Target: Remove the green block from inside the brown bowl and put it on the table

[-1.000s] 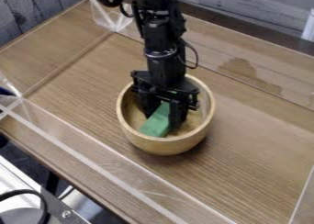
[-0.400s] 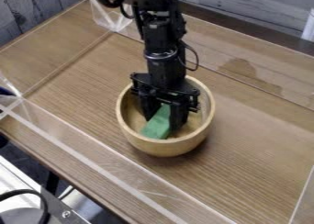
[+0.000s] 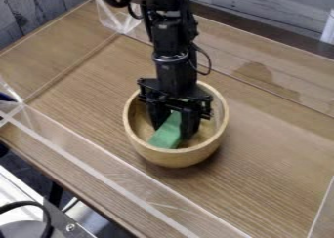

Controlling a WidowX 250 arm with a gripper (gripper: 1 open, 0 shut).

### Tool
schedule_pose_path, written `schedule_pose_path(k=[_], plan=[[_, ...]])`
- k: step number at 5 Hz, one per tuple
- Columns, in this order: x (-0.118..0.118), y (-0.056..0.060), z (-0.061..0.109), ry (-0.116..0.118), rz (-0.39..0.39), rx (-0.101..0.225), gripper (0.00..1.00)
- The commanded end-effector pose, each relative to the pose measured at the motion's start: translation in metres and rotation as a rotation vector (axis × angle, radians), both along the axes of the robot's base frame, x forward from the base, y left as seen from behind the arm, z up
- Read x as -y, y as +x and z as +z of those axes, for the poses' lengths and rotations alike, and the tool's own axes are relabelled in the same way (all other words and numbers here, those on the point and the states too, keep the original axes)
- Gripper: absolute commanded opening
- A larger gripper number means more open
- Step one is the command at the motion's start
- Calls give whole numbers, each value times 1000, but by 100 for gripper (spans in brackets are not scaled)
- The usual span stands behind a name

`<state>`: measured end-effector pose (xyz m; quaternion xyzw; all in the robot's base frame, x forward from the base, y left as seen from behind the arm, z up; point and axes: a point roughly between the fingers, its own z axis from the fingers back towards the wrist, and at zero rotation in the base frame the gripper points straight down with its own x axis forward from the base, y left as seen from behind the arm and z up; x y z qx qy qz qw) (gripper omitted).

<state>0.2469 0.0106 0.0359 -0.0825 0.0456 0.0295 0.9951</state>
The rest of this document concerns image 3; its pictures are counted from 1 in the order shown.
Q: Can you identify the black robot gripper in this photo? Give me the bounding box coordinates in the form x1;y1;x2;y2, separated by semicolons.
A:
137;51;212;139

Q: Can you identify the green rectangular block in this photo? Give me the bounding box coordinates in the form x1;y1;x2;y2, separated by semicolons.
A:
148;111;182;149

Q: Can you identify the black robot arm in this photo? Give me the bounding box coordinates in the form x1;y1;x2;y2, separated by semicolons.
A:
103;0;212;139

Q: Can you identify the brown wooden bowl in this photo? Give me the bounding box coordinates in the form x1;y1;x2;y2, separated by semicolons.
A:
123;82;230;168

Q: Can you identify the clear acrylic table barrier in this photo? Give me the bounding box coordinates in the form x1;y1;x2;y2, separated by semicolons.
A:
0;3;334;238

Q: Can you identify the black table leg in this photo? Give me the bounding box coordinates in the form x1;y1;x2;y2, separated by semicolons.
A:
48;182;64;207

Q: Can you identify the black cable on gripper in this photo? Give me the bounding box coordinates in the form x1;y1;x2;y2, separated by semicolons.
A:
188;42;212;76

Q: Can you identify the grey metal bracket with screw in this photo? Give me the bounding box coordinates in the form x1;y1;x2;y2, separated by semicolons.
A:
48;205;96;238

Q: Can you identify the white post at right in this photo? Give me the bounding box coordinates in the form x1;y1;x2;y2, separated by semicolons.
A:
320;9;334;44

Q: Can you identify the black cable lower left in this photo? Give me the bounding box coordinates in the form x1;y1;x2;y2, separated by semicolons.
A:
0;201;53;238

